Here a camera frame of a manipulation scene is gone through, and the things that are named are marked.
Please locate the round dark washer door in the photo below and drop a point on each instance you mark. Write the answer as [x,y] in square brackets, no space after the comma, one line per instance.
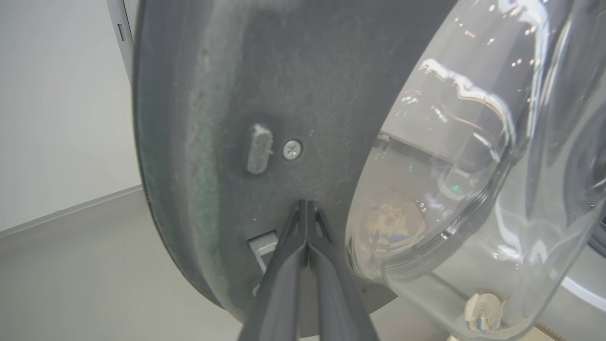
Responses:
[307,71]

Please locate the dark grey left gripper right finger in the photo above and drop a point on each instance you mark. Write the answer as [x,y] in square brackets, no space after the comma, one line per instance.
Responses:
[341,308]

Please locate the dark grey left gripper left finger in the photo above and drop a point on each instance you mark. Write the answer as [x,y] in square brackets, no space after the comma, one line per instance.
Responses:
[277,308]

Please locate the grey slotted panel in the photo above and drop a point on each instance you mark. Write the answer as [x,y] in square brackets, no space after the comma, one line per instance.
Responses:
[124,42]

